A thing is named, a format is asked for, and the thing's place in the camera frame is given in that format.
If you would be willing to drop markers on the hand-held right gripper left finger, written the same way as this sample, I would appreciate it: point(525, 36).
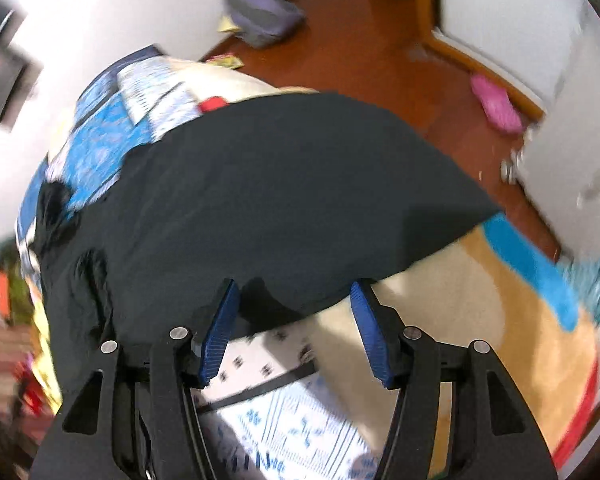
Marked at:
point(219, 330)

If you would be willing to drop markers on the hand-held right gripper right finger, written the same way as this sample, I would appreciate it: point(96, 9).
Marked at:
point(372, 335)

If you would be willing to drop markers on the black jacket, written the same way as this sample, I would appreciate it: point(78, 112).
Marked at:
point(280, 185)

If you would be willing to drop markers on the beige fleece blanket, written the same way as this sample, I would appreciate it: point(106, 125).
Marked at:
point(505, 310)

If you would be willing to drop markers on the yellow cloth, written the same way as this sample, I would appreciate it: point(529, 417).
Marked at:
point(45, 345)

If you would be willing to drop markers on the red plush toy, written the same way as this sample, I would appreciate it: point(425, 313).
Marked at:
point(32, 390)

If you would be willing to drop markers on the blue patterned printed blanket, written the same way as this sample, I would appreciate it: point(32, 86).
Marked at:
point(100, 145)

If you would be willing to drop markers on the orange box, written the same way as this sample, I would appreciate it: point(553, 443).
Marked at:
point(2, 290)

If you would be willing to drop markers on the small red object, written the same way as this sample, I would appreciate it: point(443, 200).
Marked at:
point(213, 104)

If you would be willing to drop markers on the pink slipper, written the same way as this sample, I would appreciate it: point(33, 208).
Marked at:
point(495, 104)

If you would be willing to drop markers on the colourful snack packet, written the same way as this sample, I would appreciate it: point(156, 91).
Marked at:
point(225, 60)

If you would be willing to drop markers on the white cabinet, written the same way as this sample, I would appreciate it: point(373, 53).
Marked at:
point(580, 160)

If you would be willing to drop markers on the yellow paper item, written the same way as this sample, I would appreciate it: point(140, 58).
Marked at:
point(226, 25)

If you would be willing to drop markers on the grey purple bag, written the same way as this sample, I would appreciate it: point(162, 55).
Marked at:
point(262, 10)

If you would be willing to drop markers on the dark flat screen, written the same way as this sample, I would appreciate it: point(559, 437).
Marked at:
point(2, 67)

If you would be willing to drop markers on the wooden door frame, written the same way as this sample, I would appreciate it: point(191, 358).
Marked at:
point(425, 15)

